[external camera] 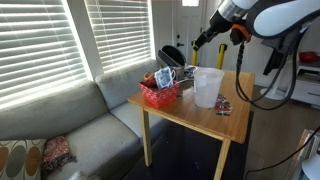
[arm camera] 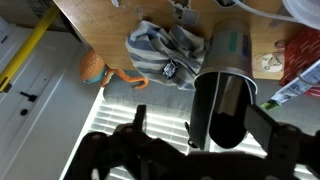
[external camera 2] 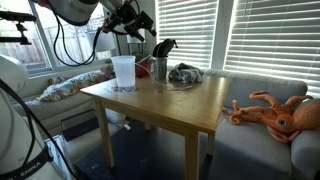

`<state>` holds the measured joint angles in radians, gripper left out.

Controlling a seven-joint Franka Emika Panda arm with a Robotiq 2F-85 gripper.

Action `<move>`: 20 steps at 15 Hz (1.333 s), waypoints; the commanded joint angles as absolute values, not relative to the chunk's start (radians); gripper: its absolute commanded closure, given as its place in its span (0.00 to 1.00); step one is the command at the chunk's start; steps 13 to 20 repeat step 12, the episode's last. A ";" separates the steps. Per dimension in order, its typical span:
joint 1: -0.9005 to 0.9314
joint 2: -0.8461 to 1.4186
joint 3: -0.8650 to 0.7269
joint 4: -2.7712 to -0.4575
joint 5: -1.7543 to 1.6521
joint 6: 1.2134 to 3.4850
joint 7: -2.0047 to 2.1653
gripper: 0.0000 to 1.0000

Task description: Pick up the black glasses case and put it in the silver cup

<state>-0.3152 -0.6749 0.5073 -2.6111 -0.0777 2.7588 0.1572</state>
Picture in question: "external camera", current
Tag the silver metal cup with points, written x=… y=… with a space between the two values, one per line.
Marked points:
x=179 y=72

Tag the light wooden table leg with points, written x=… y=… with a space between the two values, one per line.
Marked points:
x=146 y=140
x=221 y=160

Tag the white round object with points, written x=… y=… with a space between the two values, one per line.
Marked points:
x=313 y=168

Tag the red woven basket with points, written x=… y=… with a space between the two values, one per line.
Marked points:
x=159 y=95

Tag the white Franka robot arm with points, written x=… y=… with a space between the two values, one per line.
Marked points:
x=283 y=16

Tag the light wooden board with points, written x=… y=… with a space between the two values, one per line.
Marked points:
x=300 y=156

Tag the yellow post with black band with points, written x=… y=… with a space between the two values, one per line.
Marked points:
x=221 y=56
x=194 y=58

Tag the red green patterned cloth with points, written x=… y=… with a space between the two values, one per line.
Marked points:
x=224 y=106

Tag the narrow white window blind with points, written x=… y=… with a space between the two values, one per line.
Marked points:
x=121 y=33

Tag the dark hanging jacket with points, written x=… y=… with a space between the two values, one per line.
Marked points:
x=276 y=56

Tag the red object on cabinet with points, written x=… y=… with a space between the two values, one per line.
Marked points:
x=308 y=56

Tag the translucent white plastic cup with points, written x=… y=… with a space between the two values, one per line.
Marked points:
x=208 y=90

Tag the white cabinet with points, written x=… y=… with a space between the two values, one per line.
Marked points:
x=306 y=86

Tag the red patterned fringed scarf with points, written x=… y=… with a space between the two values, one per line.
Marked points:
x=56 y=151

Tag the white door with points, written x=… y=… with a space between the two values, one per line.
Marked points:
x=188 y=20

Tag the wide white window blind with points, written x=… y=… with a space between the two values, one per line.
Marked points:
x=36 y=50

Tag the grey fabric sofa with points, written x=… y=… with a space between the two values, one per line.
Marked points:
x=83 y=116

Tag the cushion with oval pattern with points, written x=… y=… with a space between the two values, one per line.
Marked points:
x=20 y=160

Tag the white packaged face mask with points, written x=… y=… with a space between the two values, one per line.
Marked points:
x=164 y=78

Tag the white coat stand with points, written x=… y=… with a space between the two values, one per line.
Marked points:
x=271 y=94

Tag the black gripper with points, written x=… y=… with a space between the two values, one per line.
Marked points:
x=220 y=24

